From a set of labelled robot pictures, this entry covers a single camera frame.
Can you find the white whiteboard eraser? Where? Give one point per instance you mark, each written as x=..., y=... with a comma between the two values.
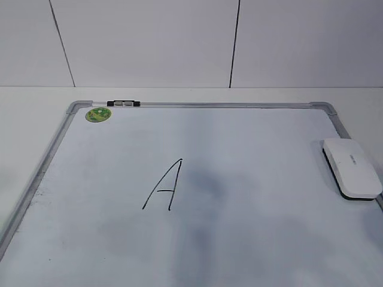
x=354, y=173

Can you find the black whiteboard hanger clip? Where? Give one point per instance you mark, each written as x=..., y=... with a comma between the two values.
x=121, y=103

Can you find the white whiteboard with grey frame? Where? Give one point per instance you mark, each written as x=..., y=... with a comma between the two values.
x=194, y=194

